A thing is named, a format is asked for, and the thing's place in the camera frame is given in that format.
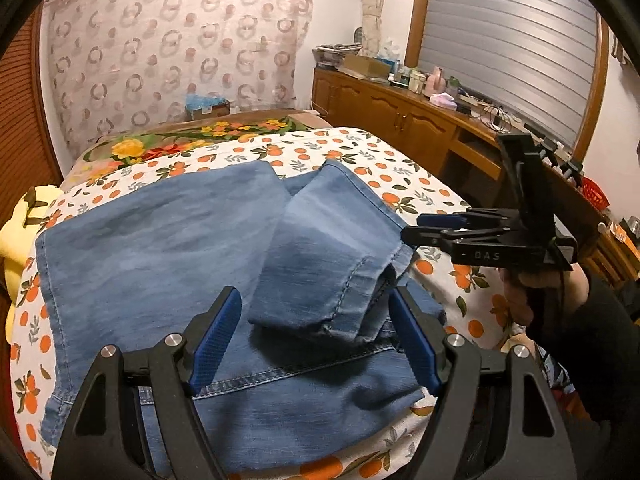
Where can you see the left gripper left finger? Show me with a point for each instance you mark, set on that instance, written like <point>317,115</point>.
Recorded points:
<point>104,435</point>

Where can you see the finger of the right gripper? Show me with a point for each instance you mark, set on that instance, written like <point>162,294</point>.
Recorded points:
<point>416,236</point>
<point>450,219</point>

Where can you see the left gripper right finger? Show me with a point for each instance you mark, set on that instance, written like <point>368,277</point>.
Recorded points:
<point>495,416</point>

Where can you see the blue denim jeans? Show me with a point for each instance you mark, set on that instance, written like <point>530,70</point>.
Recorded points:
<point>312,367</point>

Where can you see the person right forearm dark sleeve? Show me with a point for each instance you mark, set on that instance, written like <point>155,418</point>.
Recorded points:
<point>593,332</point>

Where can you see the person right hand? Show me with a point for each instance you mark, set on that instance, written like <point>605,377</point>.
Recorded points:
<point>529,293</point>

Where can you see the orange print white blanket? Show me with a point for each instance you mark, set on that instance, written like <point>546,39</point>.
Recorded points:
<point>471,298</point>

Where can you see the red plastic basket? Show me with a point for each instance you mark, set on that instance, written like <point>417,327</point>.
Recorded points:
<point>594,194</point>

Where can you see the long wooden sideboard cabinet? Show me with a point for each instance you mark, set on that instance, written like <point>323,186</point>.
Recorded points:
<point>464,154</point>

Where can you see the pink tissue pack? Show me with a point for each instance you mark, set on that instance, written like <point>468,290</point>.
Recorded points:
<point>443,100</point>

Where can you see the pink bottle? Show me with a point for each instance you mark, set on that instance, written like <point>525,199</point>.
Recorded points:
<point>435,83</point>

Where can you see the open cardboard box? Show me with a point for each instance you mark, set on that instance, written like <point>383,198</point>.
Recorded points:
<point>361,67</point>

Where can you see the grey window roller blind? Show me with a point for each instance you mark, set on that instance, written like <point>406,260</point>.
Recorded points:
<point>533,57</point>

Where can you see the stack of newspapers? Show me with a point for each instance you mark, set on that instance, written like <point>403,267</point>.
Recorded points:
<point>332,55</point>

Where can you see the yellow Pikachu plush toy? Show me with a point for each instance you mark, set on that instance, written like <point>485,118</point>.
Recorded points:
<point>17,235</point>

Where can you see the floral brown bed blanket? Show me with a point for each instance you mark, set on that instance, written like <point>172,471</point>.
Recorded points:
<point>190,140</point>

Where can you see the beige tied window curtain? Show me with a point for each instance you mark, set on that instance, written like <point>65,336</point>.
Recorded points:
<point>371,26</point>

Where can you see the circle pattern sheer curtain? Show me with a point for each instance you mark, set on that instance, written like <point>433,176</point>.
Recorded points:
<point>121,65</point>

